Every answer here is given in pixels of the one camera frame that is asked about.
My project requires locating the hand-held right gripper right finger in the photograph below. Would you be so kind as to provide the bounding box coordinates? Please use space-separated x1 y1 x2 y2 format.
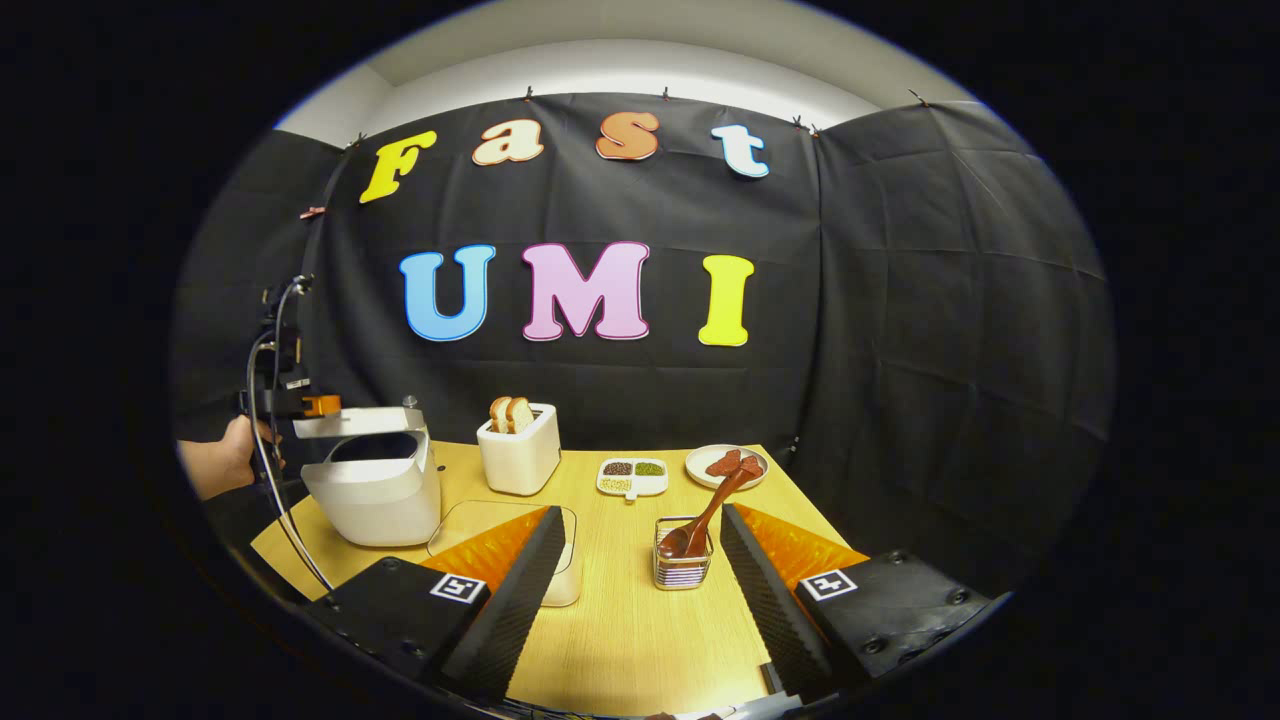
720 503 993 706

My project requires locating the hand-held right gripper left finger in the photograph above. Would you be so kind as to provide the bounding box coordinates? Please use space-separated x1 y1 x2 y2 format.
305 505 568 701

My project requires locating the clear container of white rice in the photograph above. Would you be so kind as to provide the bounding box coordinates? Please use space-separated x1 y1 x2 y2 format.
427 500 583 608

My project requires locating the metal wire chopstick holder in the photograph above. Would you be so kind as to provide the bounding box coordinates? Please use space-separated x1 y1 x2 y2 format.
653 516 714 591

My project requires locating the brown wooden spoon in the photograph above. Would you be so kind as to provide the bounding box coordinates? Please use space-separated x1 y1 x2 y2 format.
657 462 763 559

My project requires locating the white rice cooker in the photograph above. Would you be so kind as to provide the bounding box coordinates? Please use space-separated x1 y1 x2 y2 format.
293 405 443 548

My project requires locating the white toaster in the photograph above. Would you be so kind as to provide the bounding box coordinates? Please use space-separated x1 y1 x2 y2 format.
476 403 562 497

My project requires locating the white round plate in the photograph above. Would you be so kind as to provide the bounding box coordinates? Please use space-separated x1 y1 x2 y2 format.
685 444 770 491

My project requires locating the white divided bean dish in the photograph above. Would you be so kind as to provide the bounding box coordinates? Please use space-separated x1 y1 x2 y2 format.
596 457 670 500

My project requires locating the black cable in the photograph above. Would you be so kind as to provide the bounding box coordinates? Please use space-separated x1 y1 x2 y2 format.
245 280 336 593

